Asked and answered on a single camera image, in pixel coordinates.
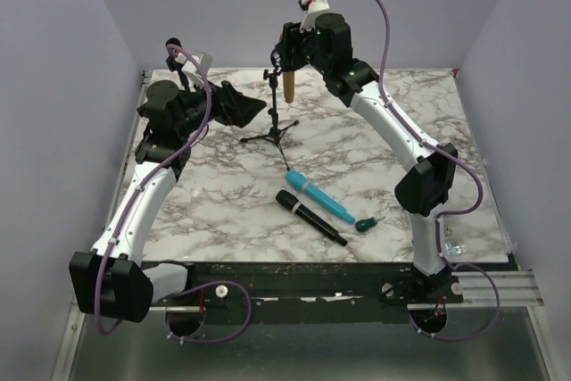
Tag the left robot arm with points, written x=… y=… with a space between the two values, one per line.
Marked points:
x=109 y=279

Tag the clear plastic screw box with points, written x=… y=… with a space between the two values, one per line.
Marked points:
x=454 y=240

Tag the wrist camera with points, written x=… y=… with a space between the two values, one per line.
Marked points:
x=193 y=75
x=313 y=9

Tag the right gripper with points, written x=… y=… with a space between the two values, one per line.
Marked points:
x=291 y=37

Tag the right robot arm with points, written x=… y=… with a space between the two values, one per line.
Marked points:
x=429 y=167

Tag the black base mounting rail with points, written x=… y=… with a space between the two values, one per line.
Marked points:
x=298 y=293

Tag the blue microphone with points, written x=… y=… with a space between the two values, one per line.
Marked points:
x=302 y=185

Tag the green handled screwdriver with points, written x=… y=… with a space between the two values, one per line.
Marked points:
x=362 y=226

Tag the black microphone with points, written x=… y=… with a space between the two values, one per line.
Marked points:
x=291 y=203

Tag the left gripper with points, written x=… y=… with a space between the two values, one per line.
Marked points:
x=233 y=108

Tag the black tripod mic stand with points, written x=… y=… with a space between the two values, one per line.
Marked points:
x=275 y=133

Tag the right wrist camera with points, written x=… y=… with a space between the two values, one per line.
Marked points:
x=313 y=9

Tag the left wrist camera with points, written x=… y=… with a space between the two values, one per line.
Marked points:
x=193 y=75

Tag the gold microphone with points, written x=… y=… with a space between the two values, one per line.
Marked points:
x=289 y=86

